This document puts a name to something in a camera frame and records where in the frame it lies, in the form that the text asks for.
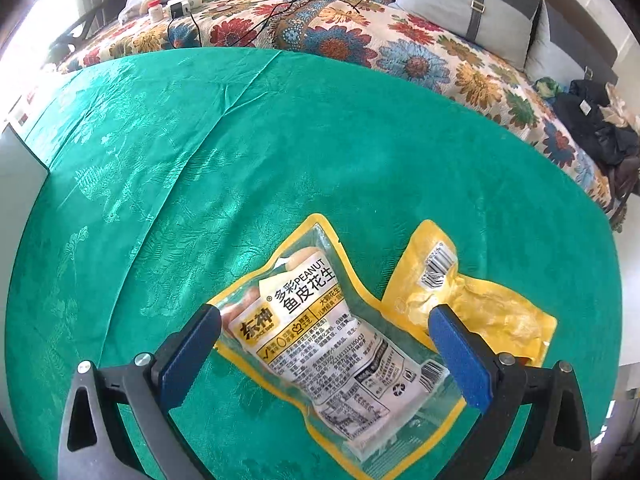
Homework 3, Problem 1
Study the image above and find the small white bottle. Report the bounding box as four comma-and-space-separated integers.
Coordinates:
148, 3, 164, 24

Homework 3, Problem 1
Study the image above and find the yellow vacuum snack pouch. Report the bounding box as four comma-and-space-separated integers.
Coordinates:
382, 220, 558, 366

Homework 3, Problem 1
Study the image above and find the white cardboard box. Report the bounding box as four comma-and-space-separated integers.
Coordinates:
0, 123, 50, 271

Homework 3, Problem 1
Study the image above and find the clear yellow-edged peanut bag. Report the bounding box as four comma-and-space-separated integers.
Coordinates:
209, 214, 464, 479

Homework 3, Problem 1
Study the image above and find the black bag pile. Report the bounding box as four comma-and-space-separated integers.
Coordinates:
552, 79, 639, 232

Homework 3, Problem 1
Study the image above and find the green tablecloth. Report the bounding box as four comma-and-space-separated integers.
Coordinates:
6, 48, 622, 479

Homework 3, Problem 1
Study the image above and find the white power strip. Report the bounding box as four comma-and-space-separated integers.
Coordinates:
166, 0, 203, 18

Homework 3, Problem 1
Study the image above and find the grey pillow far right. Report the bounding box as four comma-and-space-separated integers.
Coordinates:
524, 0, 618, 88

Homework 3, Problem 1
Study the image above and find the floral bed cover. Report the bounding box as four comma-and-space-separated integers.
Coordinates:
58, 0, 616, 214

